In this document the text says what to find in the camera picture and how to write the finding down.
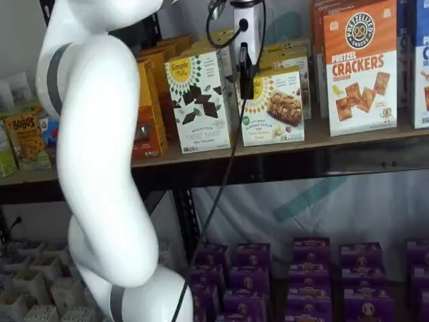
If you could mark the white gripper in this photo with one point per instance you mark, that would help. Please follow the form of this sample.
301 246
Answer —
249 27

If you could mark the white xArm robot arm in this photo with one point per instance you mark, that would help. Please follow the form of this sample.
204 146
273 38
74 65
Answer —
100 134

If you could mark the white yellow almond bars box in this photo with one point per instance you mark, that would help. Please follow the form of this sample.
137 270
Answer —
278 110
303 77
288 47

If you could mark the orange yellow snack box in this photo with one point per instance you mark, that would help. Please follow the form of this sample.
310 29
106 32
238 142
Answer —
151 110
167 50

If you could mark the black metal shelf beam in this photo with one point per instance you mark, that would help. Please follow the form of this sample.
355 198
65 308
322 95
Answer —
30 194
301 167

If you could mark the wooden shelf board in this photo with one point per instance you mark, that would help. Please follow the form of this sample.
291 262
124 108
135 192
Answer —
335 141
30 176

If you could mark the orange pretzel crackers box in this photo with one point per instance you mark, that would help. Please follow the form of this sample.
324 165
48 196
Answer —
360 73

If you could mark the black perforated shelf upright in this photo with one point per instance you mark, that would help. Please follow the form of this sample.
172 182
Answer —
187 218

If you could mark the purple Annie's snack box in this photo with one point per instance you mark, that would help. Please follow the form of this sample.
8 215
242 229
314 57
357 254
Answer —
361 256
243 318
311 251
306 313
206 298
244 303
310 275
419 253
368 307
424 307
421 280
367 278
214 255
249 280
308 293
209 275
253 256

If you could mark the blue white cracker box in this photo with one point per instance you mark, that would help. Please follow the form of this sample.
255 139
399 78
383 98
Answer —
422 67

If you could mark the blue snack box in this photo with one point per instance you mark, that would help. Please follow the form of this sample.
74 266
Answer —
50 137

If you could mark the yellow Bobo's snack box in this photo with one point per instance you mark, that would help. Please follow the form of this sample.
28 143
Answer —
28 141

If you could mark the green snack box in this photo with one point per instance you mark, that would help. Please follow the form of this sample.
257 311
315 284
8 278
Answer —
6 151

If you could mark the white pouch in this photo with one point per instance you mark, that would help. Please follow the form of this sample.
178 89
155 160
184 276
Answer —
6 97
23 87

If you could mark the black power plug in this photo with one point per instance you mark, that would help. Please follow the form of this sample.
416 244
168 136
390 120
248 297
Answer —
15 223

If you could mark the white paper carton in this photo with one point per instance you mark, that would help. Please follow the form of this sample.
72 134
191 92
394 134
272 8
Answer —
67 295
42 315

